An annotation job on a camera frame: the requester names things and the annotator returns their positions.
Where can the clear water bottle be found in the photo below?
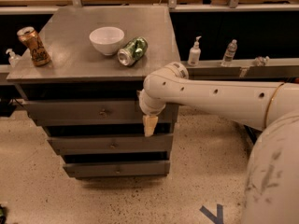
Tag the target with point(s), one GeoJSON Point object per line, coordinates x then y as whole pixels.
{"type": "Point", "coordinates": [229, 53]}

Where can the grey drawer cabinet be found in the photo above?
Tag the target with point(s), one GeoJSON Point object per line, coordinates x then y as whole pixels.
{"type": "Point", "coordinates": [78, 71]}

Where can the white pump dispenser bottle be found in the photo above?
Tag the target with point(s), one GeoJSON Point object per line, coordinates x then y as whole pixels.
{"type": "Point", "coordinates": [194, 53]}

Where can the crushed green soda can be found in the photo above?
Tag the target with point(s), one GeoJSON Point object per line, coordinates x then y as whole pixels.
{"type": "Point", "coordinates": [133, 51]}

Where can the white ceramic bowl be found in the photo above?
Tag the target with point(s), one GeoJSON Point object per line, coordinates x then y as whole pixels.
{"type": "Point", "coordinates": [107, 40]}

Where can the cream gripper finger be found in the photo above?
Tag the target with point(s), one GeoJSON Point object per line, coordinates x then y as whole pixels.
{"type": "Point", "coordinates": [149, 123]}

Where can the small clear pump bottle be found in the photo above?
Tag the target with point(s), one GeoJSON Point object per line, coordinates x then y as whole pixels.
{"type": "Point", "coordinates": [13, 57]}

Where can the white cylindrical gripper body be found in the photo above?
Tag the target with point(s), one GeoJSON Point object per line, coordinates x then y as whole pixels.
{"type": "Point", "coordinates": [150, 109]}

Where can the grey wall ledge shelf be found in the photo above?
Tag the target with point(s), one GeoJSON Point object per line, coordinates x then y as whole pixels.
{"type": "Point", "coordinates": [286, 69]}

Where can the orange soda can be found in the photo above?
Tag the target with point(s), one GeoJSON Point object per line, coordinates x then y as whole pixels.
{"type": "Point", "coordinates": [31, 40]}

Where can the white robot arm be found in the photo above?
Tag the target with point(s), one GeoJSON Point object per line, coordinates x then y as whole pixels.
{"type": "Point", "coordinates": [272, 186]}

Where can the crumpled foil wrapper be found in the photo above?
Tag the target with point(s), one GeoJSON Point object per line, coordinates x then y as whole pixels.
{"type": "Point", "coordinates": [261, 61]}

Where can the grey top drawer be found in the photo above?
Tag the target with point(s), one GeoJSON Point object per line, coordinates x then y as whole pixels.
{"type": "Point", "coordinates": [84, 112]}

